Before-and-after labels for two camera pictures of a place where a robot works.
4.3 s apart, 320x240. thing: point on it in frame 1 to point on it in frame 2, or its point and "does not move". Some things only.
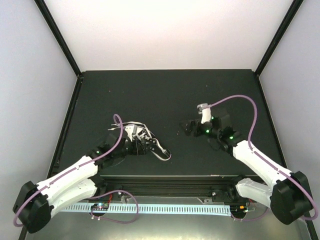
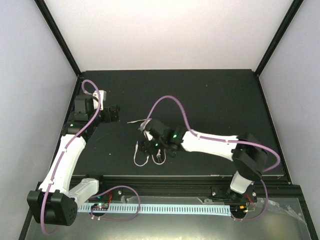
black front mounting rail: x=112 y=187 does not move
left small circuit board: x=100 y=207 does not move
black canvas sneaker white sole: x=139 y=141 to x=164 y=138
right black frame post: x=295 y=7 does not move
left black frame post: x=47 y=16 does not move
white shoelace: x=129 y=123 to x=141 y=127
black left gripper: x=143 y=150 to x=108 y=118
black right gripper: x=196 y=123 to x=147 y=148
